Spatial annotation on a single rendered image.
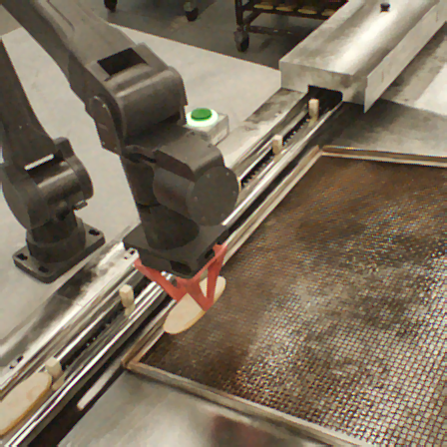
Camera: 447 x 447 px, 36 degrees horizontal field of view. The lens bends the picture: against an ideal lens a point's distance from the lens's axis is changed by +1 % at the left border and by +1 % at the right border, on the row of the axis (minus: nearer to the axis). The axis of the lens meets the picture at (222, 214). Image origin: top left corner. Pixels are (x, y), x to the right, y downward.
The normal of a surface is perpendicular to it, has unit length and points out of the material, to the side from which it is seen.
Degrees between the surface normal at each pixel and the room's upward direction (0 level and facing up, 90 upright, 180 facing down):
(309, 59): 0
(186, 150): 4
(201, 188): 82
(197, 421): 10
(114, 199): 0
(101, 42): 20
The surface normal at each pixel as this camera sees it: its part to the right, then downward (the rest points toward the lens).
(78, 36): 0.16, -0.58
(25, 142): 0.58, 0.10
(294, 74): -0.54, 0.55
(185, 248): -0.21, -0.82
